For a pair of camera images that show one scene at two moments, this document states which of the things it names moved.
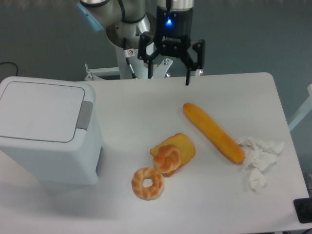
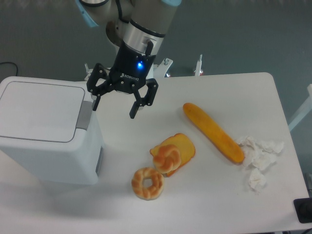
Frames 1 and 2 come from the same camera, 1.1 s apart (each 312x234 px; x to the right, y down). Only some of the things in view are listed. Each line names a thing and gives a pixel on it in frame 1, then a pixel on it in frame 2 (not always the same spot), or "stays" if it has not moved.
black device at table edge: (303, 208) stays
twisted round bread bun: (166, 158) stays
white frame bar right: (306, 108) stays
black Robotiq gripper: (173, 32) -> (128, 73)
